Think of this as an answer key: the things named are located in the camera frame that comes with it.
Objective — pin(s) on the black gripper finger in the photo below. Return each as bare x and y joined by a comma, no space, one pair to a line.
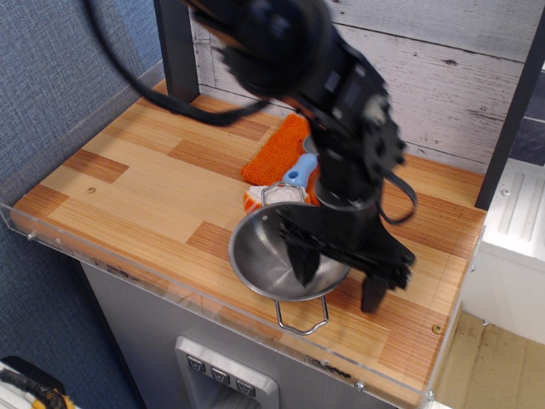
305,263
374,291

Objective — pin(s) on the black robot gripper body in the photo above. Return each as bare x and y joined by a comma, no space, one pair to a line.
354,236

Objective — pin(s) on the stainless steel colander bowl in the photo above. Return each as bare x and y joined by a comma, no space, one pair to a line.
259,257

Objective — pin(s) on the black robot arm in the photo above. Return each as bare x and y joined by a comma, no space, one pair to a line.
290,51

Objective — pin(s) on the orange salmon sushi toy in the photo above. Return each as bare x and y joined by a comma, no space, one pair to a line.
258,196

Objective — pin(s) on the blue grey ice cream scoop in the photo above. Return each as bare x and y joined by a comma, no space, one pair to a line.
300,173

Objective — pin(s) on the orange knitted cloth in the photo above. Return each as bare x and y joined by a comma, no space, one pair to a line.
279,153

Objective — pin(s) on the white grooved side unit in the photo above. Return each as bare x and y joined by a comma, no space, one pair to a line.
505,283

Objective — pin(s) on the silver dispenser button panel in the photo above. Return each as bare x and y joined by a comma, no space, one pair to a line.
214,380

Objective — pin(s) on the grey cabinet front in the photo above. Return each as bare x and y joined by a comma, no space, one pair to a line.
145,326

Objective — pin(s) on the clear acrylic table guard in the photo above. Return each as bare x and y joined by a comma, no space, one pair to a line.
155,197

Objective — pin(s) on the black and yellow object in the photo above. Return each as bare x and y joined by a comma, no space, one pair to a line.
24,385

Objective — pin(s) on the dark grey right post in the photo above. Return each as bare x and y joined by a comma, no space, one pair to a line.
521,98

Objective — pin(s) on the dark grey post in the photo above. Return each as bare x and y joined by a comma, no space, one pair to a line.
175,37
521,98

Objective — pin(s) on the dark grey left post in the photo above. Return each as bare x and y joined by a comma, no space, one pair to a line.
175,37

